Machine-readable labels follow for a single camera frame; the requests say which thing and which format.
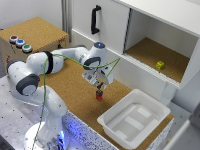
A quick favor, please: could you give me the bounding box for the green cable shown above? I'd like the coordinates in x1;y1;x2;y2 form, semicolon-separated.
30;53;122;150

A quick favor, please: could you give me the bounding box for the white cabinet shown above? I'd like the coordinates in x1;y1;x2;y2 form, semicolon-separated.
70;0;200;108

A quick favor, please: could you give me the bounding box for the red button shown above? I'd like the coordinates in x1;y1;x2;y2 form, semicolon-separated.
9;34;19;44

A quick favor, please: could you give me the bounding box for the black door handle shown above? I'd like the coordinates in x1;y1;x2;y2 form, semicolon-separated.
90;4;102;36

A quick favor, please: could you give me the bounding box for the white plastic box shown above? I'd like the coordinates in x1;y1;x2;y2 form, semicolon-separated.
96;88;172;150

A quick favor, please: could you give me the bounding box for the blue button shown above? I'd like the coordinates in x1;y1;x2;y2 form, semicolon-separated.
15;38;26;48

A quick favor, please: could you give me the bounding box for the wooden drawer box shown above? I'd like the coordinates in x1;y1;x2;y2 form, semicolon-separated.
0;16;71;66

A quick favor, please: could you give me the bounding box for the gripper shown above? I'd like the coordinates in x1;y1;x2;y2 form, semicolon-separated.
82;64;115;88

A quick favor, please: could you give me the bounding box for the green button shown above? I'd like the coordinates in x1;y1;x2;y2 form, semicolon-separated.
21;43;34;54

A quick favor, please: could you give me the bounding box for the yellow block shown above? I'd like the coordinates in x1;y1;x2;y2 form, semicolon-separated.
155;60;166;71

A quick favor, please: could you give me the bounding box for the white sliding door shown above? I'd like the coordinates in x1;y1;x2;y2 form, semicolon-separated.
71;0;131;56

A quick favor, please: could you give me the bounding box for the pink block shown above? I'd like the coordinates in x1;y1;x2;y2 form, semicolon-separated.
95;91;104;102

